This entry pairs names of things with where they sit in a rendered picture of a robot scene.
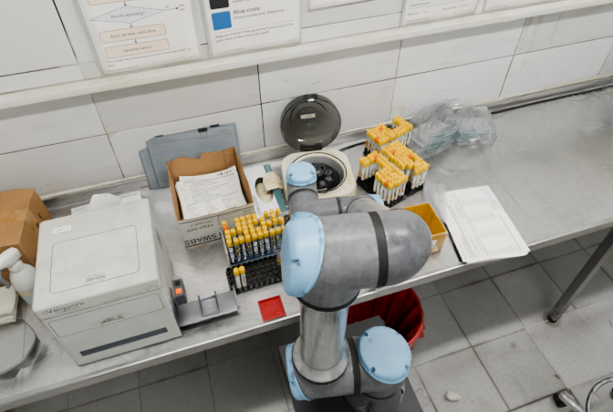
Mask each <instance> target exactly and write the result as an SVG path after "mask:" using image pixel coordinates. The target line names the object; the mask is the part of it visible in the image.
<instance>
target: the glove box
mask: <svg viewBox="0 0 613 412"><path fill-rule="evenodd" d="M244 174H245V176H246V178H247V180H248V183H249V186H250V189H251V192H252V196H253V200H254V206H255V214H256V216H257V220H258V221H259V217H261V216H263V217H264V215H263V213H264V211H268V219H270V215H269V210H271V209H273V210H274V212H275V208H279V209H280V216H283V218H284V216H285V215H287V214H288V211H287V209H286V203H285V201H284V199H285V196H284V189H283V186H282V184H281V181H280V178H279V177H278V176H277V175H276V172H275V171H272V168H271V166H270V164H265V165H262V166H257V167H253V168H249V169H245V170H244ZM280 189H281V191H280ZM282 194H283V196H282Z"/></svg>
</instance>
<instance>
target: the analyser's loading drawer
mask: <svg viewBox="0 0 613 412"><path fill-rule="evenodd" d="M197 296H198V300H196V301H193V302H189V303H186V304H180V305H177V306H175V313H176V315H175V317H176V319H177V322H178V324H179V326H180V327H182V326H185V325H188V324H194V323H197V322H201V321H203V320H207V319H210V318H213V317H216V316H219V315H223V314H229V313H231V312H235V311H238V313H241V312H240V307H239V303H238V299H237V296H236V292H235V289H234V286H233V290H232V291H229V292H225V293H222V294H216V291H214V295H210V296H206V297H204V298H201V299H200V296H199V295H197ZM209 305H210V306H211V307H210V308H209Z"/></svg>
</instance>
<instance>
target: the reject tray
mask: <svg viewBox="0 0 613 412"><path fill-rule="evenodd" d="M257 302H258V305H259V308H260V312H261V315H262V318H263V321H264V322H267V321H271V320H274V319H276V318H280V317H283V316H286V311H285V308H284V306H283V303H282V300H281V297H280V294H279V295H277V296H273V297H270V298H266V299H264V300H260V301H257Z"/></svg>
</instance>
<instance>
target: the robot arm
mask: <svg viewBox="0 0 613 412"><path fill-rule="evenodd" d="M285 180H286V200H287V206H286V209H287V211H288V214H287V215H285V216H284V224H285V228H284V230H283V235H282V244H281V273H282V282H283V287H284V290H285V292H286V294H287V295H289V296H294V297H296V299H297V300H298V301H299V302H300V336H299V337H298V338H297V340H296V342H295V343H293V344H290V345H288V346H287V347H286V368H287V374H288V380H289V385H290V389H291V392H292V395H293V397H294V398H295V399H296V400H307V401H310V400H313V399H317V398H324V397H338V396H345V399H346V400H347V401H348V403H349V405H350V406H351V407H352V408H353V409H354V410H355V411H356V412H394V411H395V410H396V409H397V408H398V406H399V405H400V402H401V401H402V399H403V396H404V391H405V383H404V379H405V378H406V376H407V375H408V373H409V372H410V363H411V353H410V348H409V345H408V343H407V342H406V340H405V339H404V338H403V336H402V335H400V334H399V333H398V332H396V331H395V330H393V329H391V328H389V327H386V326H374V327H371V328H370V329H368V330H367V331H365V332H364V333H363V334H362V335H360V336H351V337H345V331H346V324H347V318H348V307H349V306H350V305H352V304H353V303H354V302H355V301H356V299H357V298H358V295H359V293H360V289H369V288H378V287H384V286H392V285H395V284H399V283H403V282H405V281H407V280H409V279H410V278H411V277H413V276H414V275H415V274H416V273H417V272H419V271H420V270H421V268H422V267H423V266H424V264H425V263H426V262H427V261H428V259H429V257H430V254H431V247H432V237H431V231H430V229H429V226H428V225H427V223H426V222H425V220H424V219H423V218H422V217H420V216H419V215H417V214H416V213H414V212H412V211H408V210H406V209H402V208H394V209H391V208H388V207H386V206H384V202H383V199H382V198H381V196H380V195H378V194H364V195H357V196H347V197H336V198H325V199H319V197H318V194H317V175H316V170H315V168H314V167H313V166H312V165H311V164H310V163H307V162H304V161H301V162H300V161H299V162H295V163H292V164H291V165H290V166H288V168H287V169H286V178H285ZM286 217H287V218H286Z"/></svg>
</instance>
